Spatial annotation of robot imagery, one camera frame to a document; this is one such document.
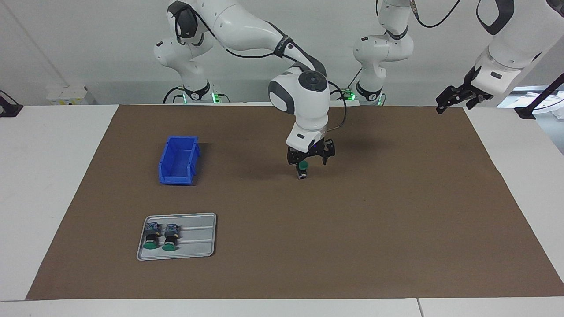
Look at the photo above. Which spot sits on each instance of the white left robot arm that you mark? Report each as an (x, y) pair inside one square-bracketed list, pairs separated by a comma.
[(506, 53)]

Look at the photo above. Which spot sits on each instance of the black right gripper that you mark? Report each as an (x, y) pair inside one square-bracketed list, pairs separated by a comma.
[(310, 156)]

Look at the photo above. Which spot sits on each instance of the black stand with clamp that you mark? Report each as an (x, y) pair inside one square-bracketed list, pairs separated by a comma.
[(524, 112)]

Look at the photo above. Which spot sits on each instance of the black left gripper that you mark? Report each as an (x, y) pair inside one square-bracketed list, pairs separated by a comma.
[(467, 91)]

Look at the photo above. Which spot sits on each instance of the brown paper table mat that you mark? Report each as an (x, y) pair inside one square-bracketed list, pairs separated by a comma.
[(352, 242)]

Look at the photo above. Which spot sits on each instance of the blue plastic storage bin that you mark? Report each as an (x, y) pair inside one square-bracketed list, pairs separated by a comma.
[(178, 160)]

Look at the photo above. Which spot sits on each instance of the white and yellow box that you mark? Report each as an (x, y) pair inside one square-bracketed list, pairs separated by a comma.
[(70, 94)]

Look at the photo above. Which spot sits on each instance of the green lit base connector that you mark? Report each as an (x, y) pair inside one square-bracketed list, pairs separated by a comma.
[(348, 94), (216, 97)]

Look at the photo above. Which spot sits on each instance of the silver metal tray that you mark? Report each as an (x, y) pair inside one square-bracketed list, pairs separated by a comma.
[(198, 246)]

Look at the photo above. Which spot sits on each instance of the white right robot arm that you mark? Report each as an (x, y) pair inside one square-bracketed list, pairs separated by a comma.
[(308, 110)]

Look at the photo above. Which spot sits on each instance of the green push button switch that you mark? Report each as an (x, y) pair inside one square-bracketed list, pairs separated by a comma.
[(151, 237), (302, 167), (170, 240)]

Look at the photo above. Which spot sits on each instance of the black table clamp bracket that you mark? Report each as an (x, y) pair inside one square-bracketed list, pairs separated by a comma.
[(9, 110)]

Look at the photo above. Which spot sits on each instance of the white cluttered side surface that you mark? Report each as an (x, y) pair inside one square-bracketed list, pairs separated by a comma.
[(553, 108)]

